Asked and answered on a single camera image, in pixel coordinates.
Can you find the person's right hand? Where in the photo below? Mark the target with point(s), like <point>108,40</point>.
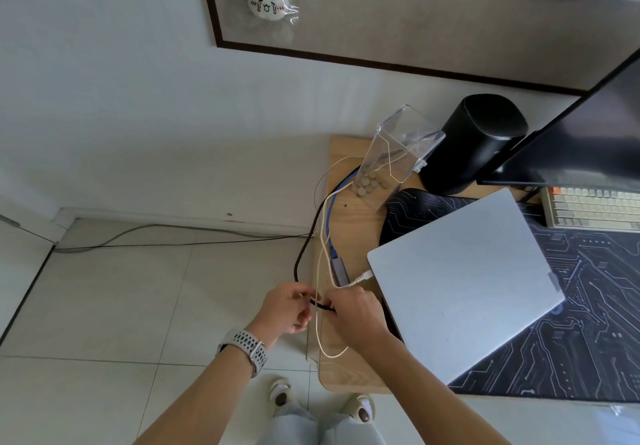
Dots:
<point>362,320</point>

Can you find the person's left hand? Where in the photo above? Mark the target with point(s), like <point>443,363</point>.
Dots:
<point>280,315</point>

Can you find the silver laptop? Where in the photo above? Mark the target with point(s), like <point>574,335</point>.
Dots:
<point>460,280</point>

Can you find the person's left forearm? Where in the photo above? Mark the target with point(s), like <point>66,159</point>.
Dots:
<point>200,399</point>

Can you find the person's right forearm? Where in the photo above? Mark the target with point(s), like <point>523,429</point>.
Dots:
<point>440,394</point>

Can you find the black circuit-print desk mat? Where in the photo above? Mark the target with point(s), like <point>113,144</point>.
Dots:
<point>590,320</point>

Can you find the white perforated wristwatch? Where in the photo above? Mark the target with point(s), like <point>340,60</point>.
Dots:
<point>247,350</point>

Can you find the beige slipper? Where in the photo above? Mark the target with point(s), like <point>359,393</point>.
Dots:
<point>280,397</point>
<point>360,409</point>

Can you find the light grey trousers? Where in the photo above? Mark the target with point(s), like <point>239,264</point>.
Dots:
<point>320,429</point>

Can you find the pile of coins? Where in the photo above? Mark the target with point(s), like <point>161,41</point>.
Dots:
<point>372,185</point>

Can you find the clear acrylic box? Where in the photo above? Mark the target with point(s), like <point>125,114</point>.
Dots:
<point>405,145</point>

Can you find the black cylindrical speaker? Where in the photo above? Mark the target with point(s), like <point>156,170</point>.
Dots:
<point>470,145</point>

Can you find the white mechanical keyboard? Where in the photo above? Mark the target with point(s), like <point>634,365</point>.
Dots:
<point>590,207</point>

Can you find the white door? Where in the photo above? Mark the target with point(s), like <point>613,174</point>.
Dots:
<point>20,270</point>

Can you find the black monitor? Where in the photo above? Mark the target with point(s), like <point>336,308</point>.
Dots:
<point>585,135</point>

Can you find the brown-framed cork pin board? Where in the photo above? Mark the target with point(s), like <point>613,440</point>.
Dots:
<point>425,20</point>

